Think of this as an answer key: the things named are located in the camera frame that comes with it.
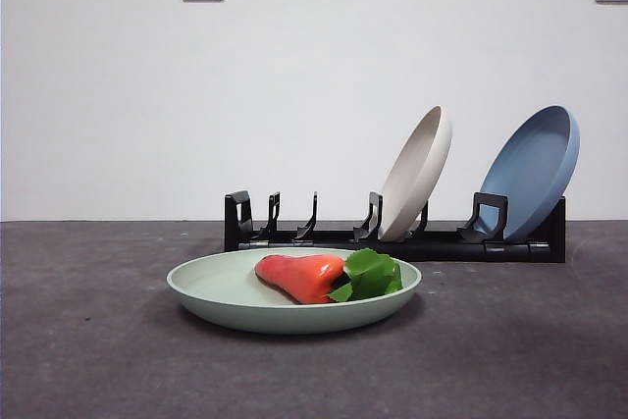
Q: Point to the orange carrot with green leaves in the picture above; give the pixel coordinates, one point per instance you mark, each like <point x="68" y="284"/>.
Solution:
<point x="302" y="276"/>

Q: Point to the pale green plate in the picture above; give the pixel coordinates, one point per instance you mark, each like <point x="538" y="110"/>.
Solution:
<point x="292" y="316"/>

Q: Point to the cream white plate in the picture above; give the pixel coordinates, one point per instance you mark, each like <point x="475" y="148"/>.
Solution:
<point x="415" y="183"/>

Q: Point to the light blue plate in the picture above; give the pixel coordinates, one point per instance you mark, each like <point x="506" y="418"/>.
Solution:
<point x="533" y="169"/>

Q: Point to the black plate rack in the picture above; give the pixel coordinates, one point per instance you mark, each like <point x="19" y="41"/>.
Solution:
<point x="439" y="252"/>

